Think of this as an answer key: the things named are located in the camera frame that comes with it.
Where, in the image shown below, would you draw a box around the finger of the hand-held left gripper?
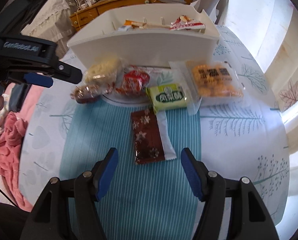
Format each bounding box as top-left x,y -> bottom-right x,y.
23,73 -> 54,88
57,60 -> 83,85

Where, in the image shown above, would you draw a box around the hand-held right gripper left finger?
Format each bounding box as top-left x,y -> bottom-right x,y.
19,147 -> 119,240

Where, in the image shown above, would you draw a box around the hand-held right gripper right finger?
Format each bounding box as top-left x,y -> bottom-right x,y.
180,147 -> 280,240

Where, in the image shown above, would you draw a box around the dark red snowflake packet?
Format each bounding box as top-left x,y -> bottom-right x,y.
130,109 -> 166,165

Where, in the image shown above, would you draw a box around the orange and white bar packet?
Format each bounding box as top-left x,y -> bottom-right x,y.
118,19 -> 144,32

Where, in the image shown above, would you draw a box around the white plastic storage bin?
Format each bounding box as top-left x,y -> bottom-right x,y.
67,4 -> 221,68

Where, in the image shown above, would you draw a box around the red and white snack packet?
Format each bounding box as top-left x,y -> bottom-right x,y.
169,15 -> 206,30

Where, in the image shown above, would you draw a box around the brown snack packet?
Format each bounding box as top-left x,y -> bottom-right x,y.
70,84 -> 101,104

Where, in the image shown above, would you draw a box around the pale puffed snack packet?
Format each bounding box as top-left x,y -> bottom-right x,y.
84,57 -> 123,85

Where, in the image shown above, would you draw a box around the blue striped placemat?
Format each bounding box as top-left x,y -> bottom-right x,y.
60,102 -> 202,240

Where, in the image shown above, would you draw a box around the white lace furniture cover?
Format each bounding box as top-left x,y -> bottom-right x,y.
22,0 -> 76,55

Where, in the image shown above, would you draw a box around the pink blanket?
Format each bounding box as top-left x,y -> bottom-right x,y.
0,82 -> 43,212

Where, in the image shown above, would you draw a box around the red cookie packet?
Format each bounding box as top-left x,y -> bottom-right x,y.
115,66 -> 151,97

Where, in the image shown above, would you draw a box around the green snack packet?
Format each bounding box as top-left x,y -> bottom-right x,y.
146,84 -> 193,113

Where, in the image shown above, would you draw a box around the wooden desk with drawers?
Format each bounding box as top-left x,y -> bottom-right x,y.
70,0 -> 194,29

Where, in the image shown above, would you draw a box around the orange ball snack packet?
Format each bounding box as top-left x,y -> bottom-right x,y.
169,59 -> 245,115

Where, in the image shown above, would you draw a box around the person's black trousers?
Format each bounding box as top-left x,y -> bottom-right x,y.
0,197 -> 35,240

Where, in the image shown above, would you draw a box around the leaf print curtain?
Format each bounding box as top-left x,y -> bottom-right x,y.
226,0 -> 298,160

